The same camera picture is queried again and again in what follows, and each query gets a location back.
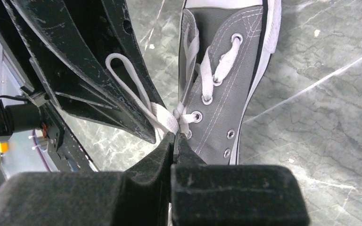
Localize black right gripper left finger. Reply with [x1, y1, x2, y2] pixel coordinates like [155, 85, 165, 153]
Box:
[0, 133, 175, 226]

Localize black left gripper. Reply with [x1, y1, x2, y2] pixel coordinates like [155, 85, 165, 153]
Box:
[0, 0, 156, 143]

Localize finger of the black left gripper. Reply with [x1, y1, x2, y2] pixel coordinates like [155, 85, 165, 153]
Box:
[102, 0, 165, 106]

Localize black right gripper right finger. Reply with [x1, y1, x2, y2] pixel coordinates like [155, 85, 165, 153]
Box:
[171, 136, 310, 226]

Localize white shoelace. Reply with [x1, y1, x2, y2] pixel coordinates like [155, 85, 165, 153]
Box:
[105, 37, 243, 141]

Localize grey canvas sneaker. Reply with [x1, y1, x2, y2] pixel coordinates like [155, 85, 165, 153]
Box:
[174, 0, 282, 165]

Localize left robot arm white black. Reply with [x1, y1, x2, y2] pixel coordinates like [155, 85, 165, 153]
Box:
[0, 0, 162, 143]

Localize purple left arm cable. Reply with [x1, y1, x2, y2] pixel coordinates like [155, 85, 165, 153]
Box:
[0, 129, 54, 193]

